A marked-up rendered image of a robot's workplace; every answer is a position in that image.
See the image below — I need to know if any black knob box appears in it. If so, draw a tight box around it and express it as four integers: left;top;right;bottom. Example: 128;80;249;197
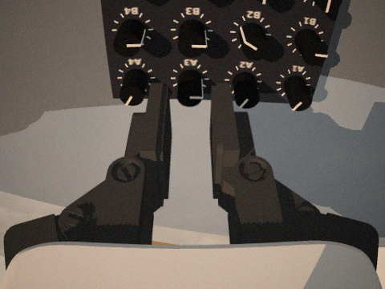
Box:
101;0;342;111

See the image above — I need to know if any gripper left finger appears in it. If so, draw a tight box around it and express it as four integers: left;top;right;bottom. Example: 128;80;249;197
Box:
3;83;172;269

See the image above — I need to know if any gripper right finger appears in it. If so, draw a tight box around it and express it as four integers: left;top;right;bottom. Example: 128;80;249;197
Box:
210;82;379;270

